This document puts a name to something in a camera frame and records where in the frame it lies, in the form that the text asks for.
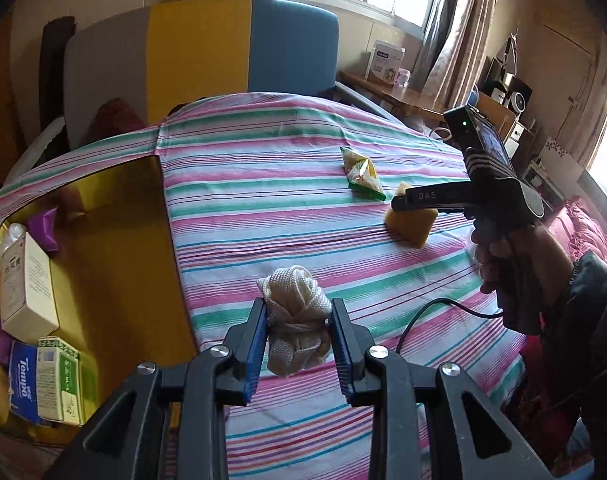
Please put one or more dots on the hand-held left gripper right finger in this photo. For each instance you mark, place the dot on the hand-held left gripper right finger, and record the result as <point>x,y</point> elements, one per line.
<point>341,347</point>

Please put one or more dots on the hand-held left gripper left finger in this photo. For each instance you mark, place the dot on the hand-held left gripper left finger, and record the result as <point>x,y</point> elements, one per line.
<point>256,345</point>

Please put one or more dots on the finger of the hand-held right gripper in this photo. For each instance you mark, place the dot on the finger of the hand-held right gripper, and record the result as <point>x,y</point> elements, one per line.
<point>402,201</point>

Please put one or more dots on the large yellow sponge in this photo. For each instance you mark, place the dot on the large yellow sponge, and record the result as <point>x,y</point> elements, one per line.
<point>411,227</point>

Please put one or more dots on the dark red gift box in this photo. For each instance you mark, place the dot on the dark red gift box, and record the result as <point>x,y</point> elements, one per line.
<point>118,240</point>

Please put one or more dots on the small green white box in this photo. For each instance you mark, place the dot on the small green white box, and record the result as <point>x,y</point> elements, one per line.
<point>58,385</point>

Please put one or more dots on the blue tissue pack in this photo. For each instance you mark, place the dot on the blue tissue pack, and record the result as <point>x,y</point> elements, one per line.
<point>23,380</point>

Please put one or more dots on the cream medicine box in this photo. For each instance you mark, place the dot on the cream medicine box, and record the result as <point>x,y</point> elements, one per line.
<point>28,285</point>

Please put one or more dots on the purple foil packet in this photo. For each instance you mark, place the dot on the purple foil packet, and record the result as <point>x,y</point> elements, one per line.
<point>43,230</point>

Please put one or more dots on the white plastic bag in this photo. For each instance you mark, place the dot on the white plastic bag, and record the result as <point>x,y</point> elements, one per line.
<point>12,232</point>

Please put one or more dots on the person's right forearm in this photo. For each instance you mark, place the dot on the person's right forearm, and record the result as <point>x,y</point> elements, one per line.
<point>593,305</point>

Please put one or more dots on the person's right hand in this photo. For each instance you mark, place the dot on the person's right hand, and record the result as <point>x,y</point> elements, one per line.
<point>528,270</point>

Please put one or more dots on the yellow green snack packet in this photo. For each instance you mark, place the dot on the yellow green snack packet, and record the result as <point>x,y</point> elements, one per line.
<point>361,175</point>

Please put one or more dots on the white floral board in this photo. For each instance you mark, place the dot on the white floral board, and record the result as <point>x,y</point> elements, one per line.
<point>558,160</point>

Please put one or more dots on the black silver stereo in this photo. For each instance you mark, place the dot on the black silver stereo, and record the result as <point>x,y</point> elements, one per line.
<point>506,87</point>

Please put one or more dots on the wooden desk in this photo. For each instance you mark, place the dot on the wooden desk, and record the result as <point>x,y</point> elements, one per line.
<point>383,95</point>

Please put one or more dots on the pink bedspread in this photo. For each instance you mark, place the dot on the pink bedspread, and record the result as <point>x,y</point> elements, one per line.
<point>588,230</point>

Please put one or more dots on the striped tablecloth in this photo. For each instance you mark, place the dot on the striped tablecloth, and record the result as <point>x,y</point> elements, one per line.
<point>263,210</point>

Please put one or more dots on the white carton box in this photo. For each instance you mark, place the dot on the white carton box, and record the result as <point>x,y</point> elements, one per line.
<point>383,60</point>

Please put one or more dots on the grey yellow blue chair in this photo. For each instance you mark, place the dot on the grey yellow blue chair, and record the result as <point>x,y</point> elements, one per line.
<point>198,50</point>

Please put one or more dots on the dark red cushion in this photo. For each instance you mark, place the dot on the dark red cushion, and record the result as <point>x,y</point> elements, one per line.
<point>118,115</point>

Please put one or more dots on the grey metal rail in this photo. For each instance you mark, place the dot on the grey metal rail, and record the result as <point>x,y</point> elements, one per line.
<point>356,100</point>

